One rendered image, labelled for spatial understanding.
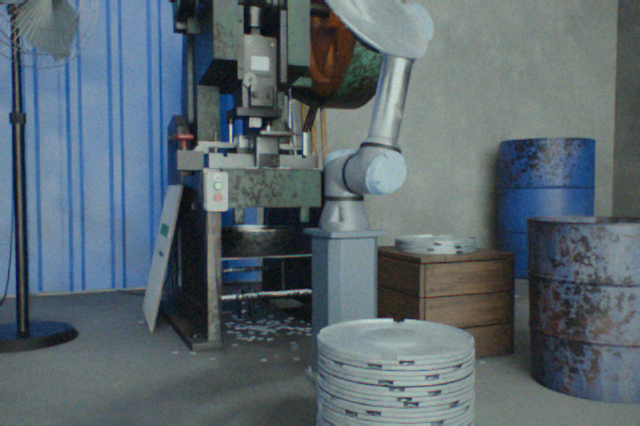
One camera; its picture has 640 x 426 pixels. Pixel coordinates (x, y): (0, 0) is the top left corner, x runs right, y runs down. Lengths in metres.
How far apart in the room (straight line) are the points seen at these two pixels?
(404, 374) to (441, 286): 1.01
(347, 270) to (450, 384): 0.72
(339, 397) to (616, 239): 0.95
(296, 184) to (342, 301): 0.73
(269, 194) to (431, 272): 0.69
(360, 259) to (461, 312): 0.48
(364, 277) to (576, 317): 0.58
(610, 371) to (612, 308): 0.17
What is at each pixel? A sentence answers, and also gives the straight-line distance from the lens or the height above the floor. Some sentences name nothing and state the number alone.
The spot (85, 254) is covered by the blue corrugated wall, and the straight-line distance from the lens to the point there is 3.57.
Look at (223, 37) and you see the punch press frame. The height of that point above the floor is 1.14.
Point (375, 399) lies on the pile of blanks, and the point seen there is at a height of 0.22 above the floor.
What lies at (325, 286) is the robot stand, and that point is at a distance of 1.76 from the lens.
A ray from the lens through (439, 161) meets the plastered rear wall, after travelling 4.33.
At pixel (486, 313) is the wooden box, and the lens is 2.16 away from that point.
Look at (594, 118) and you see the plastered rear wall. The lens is 5.28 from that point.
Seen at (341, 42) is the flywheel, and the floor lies 1.18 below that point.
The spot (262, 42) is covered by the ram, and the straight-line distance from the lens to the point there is 2.53.
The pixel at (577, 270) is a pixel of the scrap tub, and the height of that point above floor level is 0.35.
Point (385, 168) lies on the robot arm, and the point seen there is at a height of 0.62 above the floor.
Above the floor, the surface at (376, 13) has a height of 0.94.
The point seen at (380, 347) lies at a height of 0.29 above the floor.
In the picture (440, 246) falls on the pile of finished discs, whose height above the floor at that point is 0.38.
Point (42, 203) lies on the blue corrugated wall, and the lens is 3.55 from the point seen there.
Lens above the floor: 0.57
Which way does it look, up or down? 3 degrees down
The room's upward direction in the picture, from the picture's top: straight up
